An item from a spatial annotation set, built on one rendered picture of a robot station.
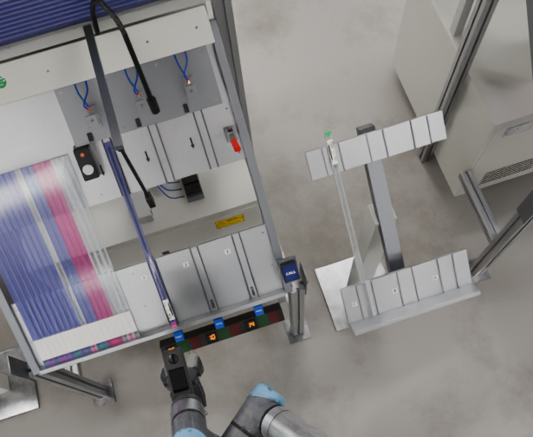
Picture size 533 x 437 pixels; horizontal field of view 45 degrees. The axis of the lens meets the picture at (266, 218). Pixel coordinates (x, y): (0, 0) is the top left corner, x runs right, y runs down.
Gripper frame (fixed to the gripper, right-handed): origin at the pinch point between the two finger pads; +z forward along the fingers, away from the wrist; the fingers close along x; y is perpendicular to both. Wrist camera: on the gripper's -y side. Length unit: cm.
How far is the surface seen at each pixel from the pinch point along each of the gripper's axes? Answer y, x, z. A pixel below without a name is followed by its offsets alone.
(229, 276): -11.7, 17.3, 9.9
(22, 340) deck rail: -12.8, -36.8, 8.7
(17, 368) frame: -4.0, -42.0, 11.5
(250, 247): -17.6, 24.8, 9.9
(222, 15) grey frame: -74, 33, 7
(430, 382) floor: 68, 73, 42
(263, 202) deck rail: -28.8, 30.8, 8.7
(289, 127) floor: -16, 58, 119
